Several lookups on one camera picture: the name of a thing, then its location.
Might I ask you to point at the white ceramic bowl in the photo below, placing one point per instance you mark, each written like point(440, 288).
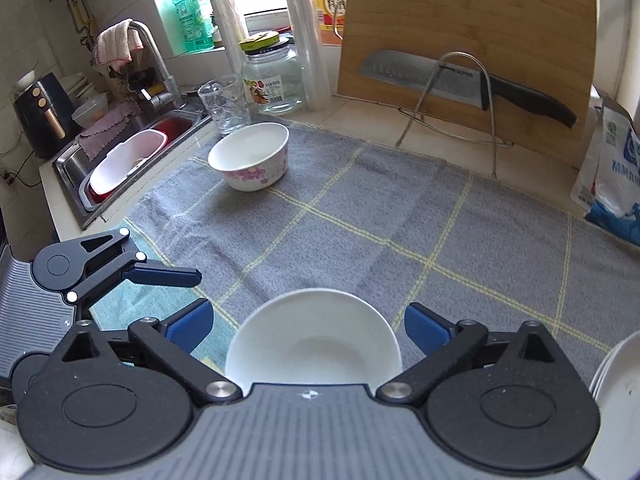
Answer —
point(250, 147)
point(310, 340)

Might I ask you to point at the white and red wash basin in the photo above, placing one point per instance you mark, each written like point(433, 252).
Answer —
point(125, 160)

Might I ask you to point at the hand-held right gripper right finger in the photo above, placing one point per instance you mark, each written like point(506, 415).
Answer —
point(427, 327)

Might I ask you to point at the clear drinking glass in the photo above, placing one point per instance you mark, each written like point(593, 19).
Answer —
point(222, 105)

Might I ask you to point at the glass jar with yellow lid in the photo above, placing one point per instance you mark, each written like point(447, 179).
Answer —
point(272, 85)

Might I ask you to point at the bamboo cutting board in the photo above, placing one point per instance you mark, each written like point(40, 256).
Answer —
point(450, 10)

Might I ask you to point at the metal faucet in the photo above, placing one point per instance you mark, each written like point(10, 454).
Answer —
point(155, 55)

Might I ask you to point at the stainless steel sink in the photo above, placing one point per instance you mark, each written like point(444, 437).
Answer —
point(75, 170)

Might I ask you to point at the translucent plastic bowl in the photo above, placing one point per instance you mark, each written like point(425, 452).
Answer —
point(90, 110)

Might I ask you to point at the white and blue salt bag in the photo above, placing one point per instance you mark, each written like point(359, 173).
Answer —
point(615, 180)

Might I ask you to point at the stack of white dishes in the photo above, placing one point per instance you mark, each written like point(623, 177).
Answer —
point(82, 87)

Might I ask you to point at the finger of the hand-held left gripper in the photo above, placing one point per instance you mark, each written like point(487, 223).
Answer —
point(165, 276)

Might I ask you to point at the black air fryer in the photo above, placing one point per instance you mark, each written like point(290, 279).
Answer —
point(40, 115)

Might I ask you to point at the grey checked dish cloth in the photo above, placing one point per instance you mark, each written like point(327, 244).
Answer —
point(375, 220)

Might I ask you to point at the large plastic wrap roll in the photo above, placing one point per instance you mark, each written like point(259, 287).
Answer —
point(305, 50)

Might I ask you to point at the orange liquid bottle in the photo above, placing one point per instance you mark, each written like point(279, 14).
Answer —
point(330, 5)

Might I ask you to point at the green dish soap bottle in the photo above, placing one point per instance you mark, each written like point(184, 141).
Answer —
point(192, 15)

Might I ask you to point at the small plastic wrap roll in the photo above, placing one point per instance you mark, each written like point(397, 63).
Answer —
point(227, 25)

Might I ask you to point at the small white bowl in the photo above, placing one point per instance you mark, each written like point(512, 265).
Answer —
point(25, 80)

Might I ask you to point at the purple dish cloth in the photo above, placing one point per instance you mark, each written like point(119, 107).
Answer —
point(105, 132)

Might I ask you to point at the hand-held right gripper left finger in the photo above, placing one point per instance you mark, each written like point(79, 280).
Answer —
point(192, 325)

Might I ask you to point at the pink and white rag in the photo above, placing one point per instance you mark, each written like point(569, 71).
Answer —
point(112, 45)

